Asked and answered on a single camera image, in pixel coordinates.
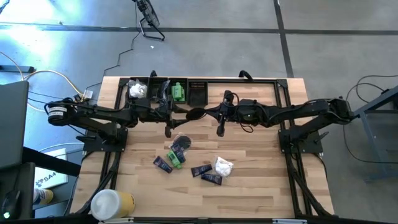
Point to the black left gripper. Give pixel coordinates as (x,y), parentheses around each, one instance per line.
(150,110)

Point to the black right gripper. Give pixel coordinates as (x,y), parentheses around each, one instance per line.
(245,110)

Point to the black oval hair brush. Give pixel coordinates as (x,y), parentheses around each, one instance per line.
(196,114)

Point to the green Pert shampoo bottle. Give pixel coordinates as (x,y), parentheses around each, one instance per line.
(183,95)
(173,95)
(172,158)
(178,90)

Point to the bagged black hair brush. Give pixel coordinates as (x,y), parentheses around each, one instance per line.
(163,90)
(183,142)

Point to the dark blue shave tube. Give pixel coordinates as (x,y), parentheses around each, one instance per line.
(211,178)
(162,164)
(201,170)
(180,154)

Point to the clear vanity pack bag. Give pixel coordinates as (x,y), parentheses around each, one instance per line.
(137,91)

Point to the clear bag white cotton balls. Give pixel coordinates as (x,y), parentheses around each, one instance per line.
(222,167)

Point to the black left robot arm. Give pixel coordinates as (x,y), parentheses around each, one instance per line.
(93,110)

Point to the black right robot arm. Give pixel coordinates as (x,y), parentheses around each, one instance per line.
(295,110)

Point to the grey power adapter box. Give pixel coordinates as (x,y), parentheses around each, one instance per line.
(88,94)

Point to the black floor fan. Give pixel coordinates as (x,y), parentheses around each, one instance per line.
(149,12)

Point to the yellow tub white lid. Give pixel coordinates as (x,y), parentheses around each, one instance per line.
(109,205)

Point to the silver aluminium profile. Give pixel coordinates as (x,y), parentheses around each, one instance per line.
(289,221)
(116,221)

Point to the white cardboard box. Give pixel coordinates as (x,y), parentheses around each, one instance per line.
(49,180)

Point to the yellow white can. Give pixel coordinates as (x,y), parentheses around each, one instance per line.
(45,196)

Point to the dark grey monitor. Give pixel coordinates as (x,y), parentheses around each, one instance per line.
(12,124)

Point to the blue grey metal table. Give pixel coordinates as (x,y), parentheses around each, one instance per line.
(382,99)

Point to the black floor bar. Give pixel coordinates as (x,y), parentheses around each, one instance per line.
(15,68)

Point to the black side desk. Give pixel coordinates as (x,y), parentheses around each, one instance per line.
(18,180)

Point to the black computer mouse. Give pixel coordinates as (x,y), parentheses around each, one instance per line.
(11,202)

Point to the black aluminium table frame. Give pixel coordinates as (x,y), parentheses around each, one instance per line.
(261,81)

